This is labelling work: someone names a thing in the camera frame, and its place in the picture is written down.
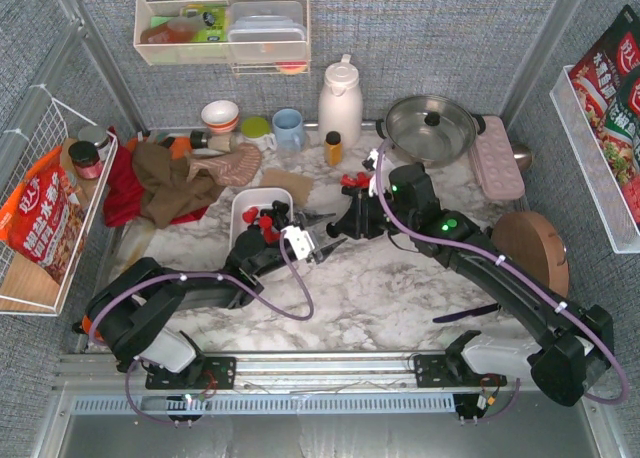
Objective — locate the silver lidded jar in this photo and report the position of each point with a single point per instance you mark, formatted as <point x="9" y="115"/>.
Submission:
<point x="99" y="137"/>

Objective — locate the blue mug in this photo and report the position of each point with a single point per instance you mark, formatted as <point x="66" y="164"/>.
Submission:
<point x="289" y="130"/>

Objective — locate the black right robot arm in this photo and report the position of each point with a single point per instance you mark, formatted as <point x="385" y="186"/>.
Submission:
<point x="575" y="343"/>

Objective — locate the steel pot with lid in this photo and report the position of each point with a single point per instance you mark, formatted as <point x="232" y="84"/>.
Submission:
<point x="430" y="128"/>

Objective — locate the brown cloth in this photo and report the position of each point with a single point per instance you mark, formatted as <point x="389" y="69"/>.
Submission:
<point x="169" y="196"/>

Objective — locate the glass jar lying down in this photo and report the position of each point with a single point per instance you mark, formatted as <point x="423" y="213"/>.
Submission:
<point x="199" y="140"/>

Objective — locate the red coffee capsule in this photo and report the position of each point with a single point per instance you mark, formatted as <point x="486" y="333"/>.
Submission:
<point x="250" y="215"/>
<point x="270" y="233"/>

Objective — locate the clear glass cup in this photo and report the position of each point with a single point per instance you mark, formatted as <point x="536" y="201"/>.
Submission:
<point x="288" y="158"/>

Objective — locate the orange spice bottle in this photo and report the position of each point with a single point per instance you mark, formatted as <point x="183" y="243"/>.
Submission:
<point x="333" y="148"/>

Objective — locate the white thermos jug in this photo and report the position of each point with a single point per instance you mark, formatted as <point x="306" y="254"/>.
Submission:
<point x="340" y="106"/>

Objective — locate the green lidded white cup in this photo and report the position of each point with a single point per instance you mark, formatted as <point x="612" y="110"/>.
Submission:
<point x="256" y="130"/>

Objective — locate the red cloth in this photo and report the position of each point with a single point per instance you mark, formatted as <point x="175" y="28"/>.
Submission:
<point x="122" y="203"/>

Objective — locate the cream wall shelf basket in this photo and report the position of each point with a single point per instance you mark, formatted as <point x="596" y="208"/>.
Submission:
<point x="163" y="37"/>

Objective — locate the white right wall basket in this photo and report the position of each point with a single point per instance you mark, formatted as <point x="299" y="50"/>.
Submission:
<point x="614" y="214"/>

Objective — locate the orange snack bag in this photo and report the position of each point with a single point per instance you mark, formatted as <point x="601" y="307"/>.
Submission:
<point x="39" y="220"/>

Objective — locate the white orange striped bowl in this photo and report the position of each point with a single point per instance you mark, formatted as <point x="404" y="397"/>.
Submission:
<point x="220" y="116"/>

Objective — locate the dark lidded red jar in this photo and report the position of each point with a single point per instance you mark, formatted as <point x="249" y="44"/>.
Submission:
<point x="86" y="160"/>

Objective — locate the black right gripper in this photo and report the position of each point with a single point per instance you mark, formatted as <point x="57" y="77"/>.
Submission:
<point x="353" y="218"/>

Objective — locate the white wire wall basket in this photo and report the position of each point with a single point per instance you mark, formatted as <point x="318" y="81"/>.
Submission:
<point x="26" y="289"/>

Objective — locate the tan scouring pad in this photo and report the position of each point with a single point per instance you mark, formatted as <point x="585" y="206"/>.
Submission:
<point x="297" y="185"/>

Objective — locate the pink egg tray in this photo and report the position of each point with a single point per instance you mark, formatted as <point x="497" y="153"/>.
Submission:
<point x="493" y="163"/>

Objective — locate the round wooden board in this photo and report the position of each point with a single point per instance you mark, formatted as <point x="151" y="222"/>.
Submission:
<point x="533" y="243"/>

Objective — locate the steel ladle bowl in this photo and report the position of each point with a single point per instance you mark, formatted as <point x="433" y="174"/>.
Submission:
<point x="522" y="155"/>

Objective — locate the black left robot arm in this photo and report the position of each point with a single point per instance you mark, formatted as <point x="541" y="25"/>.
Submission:
<point x="131" y="314"/>

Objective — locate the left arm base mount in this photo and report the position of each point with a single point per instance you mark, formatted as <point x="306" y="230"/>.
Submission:
<point x="209" y="373"/>

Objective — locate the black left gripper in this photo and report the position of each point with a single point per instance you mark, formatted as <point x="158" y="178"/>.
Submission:
<point x="288" y="226"/>

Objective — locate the green packet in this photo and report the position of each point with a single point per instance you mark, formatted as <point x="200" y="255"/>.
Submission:
<point x="214" y="21"/>

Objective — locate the white plastic storage basket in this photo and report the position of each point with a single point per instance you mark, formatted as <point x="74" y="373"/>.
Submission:
<point x="260" y="198"/>

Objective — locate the black coffee capsule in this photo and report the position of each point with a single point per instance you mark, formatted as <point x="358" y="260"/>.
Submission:
<point x="280" y="209"/>

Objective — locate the red seasoning packet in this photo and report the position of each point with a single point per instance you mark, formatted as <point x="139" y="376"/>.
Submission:
<point x="606" y="82"/>

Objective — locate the orange plastic cup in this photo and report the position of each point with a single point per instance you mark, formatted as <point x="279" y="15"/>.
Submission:
<point x="83" y="326"/>

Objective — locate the pink striped towel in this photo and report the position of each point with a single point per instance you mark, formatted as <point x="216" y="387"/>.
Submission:
<point x="235" y="169"/>

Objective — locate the clear plastic food containers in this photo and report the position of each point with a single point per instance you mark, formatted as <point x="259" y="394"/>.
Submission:
<point x="266" y="31"/>

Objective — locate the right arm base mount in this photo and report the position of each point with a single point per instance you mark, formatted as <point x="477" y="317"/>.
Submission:
<point x="441" y="370"/>

